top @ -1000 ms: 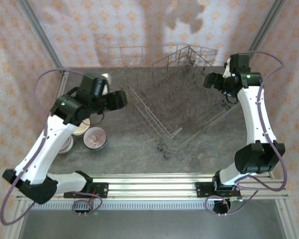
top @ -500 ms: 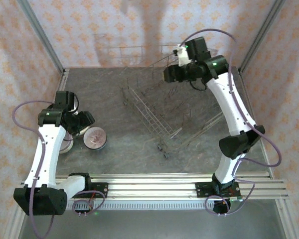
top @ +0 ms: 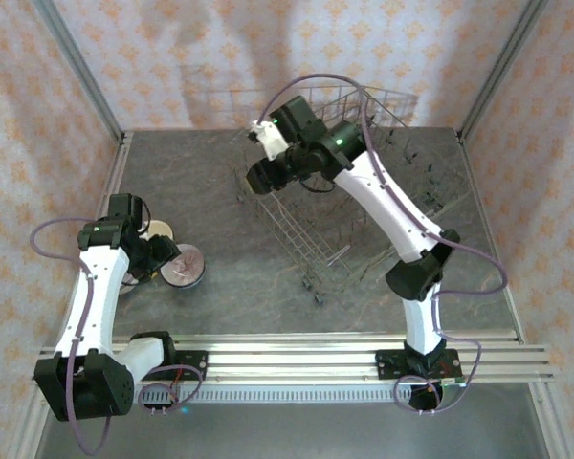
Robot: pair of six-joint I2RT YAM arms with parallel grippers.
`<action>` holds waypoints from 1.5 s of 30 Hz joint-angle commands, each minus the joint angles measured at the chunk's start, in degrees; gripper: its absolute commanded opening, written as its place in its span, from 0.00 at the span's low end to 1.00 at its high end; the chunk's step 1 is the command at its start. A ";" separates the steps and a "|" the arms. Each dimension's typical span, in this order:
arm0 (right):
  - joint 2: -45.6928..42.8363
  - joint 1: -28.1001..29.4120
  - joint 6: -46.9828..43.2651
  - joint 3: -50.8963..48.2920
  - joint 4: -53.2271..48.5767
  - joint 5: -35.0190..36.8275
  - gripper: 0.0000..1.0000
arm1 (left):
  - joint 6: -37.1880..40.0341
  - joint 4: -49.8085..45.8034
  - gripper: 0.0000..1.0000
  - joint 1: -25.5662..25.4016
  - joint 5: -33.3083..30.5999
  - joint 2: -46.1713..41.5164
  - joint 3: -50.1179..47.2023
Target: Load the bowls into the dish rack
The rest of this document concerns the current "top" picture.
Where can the white purple floral bowl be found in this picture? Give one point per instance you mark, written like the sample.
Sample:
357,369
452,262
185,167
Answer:
184,268

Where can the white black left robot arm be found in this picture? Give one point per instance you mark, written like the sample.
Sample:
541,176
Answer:
95,296

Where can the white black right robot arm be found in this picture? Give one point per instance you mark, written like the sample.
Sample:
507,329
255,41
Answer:
387,210

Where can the green circuit board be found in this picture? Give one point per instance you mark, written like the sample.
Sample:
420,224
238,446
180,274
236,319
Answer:
454,382

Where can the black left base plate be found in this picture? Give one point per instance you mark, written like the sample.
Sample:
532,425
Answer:
193,365

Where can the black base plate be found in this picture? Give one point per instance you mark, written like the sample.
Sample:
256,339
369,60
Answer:
390,365
193,365

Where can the aluminium mounting rail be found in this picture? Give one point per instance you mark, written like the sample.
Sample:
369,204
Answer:
292,358

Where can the aluminium frame leg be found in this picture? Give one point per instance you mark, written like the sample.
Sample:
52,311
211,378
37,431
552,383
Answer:
550,421
26,430

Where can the aluminium frame post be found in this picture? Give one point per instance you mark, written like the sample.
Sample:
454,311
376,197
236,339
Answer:
76,62
502,62

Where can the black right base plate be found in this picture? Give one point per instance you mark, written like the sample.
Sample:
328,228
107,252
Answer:
390,365

